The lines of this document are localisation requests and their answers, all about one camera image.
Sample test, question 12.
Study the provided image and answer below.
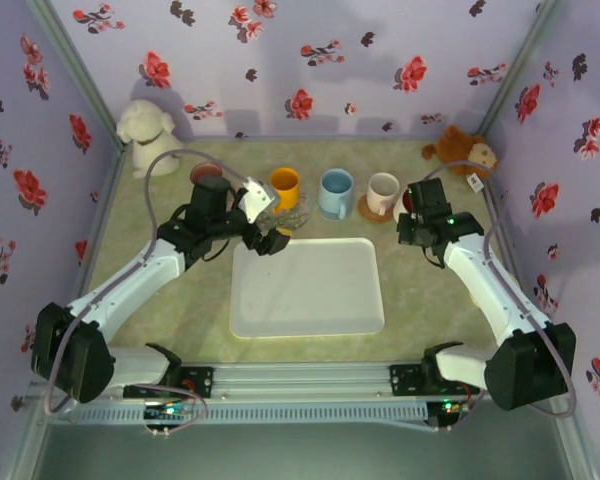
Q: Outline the controller circuit board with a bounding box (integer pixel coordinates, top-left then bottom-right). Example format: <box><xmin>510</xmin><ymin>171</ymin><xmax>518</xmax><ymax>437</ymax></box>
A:
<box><xmin>427</xmin><ymin>397</ymin><xmax>470</xmax><ymax>416</ymax></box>
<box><xmin>143</xmin><ymin>399</ymin><xmax>194</xmax><ymax>424</ymax></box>

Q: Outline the cream pink mug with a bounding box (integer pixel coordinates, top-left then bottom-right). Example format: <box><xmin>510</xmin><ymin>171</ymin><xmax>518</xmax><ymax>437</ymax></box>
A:
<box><xmin>367</xmin><ymin>172</ymin><xmax>401</xmax><ymax>214</ymax></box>

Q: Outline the pink cartoon print mug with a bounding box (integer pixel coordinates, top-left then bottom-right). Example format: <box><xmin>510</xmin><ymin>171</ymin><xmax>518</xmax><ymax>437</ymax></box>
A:
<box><xmin>188</xmin><ymin>162</ymin><xmax>227</xmax><ymax>185</ymax></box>

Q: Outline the round green floral coaster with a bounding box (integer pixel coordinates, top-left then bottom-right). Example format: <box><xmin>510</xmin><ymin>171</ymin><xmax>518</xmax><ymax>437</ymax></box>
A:
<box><xmin>257</xmin><ymin>192</ymin><xmax>314</xmax><ymax>231</ymax></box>

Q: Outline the brown woven round coaster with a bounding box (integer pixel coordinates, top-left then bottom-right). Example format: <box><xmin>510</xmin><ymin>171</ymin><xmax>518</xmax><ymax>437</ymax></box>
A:
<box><xmin>357</xmin><ymin>193</ymin><xmax>399</xmax><ymax>222</ymax></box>

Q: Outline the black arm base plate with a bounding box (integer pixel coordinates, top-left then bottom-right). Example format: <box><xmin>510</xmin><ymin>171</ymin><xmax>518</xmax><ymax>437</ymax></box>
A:
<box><xmin>388</xmin><ymin>363</ymin><xmax>480</xmax><ymax>399</ymax></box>
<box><xmin>123</xmin><ymin>367</ymin><xmax>215</xmax><ymax>400</ymax></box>

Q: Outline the light blue mug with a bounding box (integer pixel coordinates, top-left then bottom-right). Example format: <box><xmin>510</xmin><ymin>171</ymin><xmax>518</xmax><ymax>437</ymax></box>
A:
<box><xmin>318</xmin><ymin>168</ymin><xmax>355</xmax><ymax>221</ymax></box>

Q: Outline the white mug red inside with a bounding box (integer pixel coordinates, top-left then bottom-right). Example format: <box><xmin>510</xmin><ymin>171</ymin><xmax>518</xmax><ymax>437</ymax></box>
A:
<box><xmin>392</xmin><ymin>188</ymin><xmax>414</xmax><ymax>225</ymax></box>

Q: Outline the grey right arm cable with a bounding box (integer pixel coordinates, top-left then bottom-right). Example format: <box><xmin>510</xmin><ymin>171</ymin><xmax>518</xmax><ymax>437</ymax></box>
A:
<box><xmin>422</xmin><ymin>160</ymin><xmax>579</xmax><ymax>434</ymax></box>

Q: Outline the yellow mug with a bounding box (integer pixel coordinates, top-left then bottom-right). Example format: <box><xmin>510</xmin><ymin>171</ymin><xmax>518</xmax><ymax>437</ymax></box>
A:
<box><xmin>269</xmin><ymin>167</ymin><xmax>301</xmax><ymax>211</ymax></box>

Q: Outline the white plastic tray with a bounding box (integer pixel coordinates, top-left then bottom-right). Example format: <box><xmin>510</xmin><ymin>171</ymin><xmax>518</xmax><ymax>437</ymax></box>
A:
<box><xmin>228</xmin><ymin>237</ymin><xmax>386</xmax><ymax>340</ymax></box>

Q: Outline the grey left arm cable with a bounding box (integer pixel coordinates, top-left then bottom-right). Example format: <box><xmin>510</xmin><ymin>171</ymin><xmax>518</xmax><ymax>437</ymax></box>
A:
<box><xmin>44</xmin><ymin>148</ymin><xmax>251</xmax><ymax>439</ymax></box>

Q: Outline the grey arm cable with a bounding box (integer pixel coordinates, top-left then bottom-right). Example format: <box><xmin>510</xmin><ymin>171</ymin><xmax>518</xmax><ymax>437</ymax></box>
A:
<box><xmin>422</xmin><ymin>160</ymin><xmax>579</xmax><ymax>434</ymax></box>
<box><xmin>44</xmin><ymin>148</ymin><xmax>251</xmax><ymax>439</ymax></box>

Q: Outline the aluminium side rail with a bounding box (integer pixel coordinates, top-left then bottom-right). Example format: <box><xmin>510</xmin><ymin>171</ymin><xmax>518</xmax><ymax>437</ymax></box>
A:
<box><xmin>479</xmin><ymin>174</ymin><xmax>551</xmax><ymax>359</ymax></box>
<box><xmin>54</xmin><ymin>147</ymin><xmax>129</xmax><ymax>364</ymax></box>

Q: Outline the brown plush monkey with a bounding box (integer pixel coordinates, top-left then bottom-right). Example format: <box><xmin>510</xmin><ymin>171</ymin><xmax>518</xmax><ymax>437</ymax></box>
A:
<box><xmin>421</xmin><ymin>124</ymin><xmax>499</xmax><ymax>194</ymax></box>

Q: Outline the grey slotted cable duct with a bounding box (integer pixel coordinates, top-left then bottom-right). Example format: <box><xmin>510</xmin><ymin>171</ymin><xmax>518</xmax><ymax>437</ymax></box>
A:
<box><xmin>49</xmin><ymin>401</ymin><xmax>430</xmax><ymax>426</ymax></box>

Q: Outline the aluminium corner post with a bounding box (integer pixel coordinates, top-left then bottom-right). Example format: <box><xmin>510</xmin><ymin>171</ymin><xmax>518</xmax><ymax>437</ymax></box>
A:
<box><xmin>24</xmin><ymin>0</ymin><xmax>129</xmax><ymax>151</ymax></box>
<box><xmin>477</xmin><ymin>0</ymin><xmax>566</xmax><ymax>139</ymax></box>

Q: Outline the white plush dog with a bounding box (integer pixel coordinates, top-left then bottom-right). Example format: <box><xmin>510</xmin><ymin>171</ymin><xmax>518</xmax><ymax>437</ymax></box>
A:
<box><xmin>116</xmin><ymin>98</ymin><xmax>186</xmax><ymax>180</ymax></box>

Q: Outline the long aluminium frame rail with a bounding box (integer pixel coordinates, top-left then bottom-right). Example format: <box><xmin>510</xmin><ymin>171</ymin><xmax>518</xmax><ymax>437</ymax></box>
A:
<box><xmin>27</xmin><ymin>360</ymin><xmax>577</xmax><ymax>401</ymax></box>

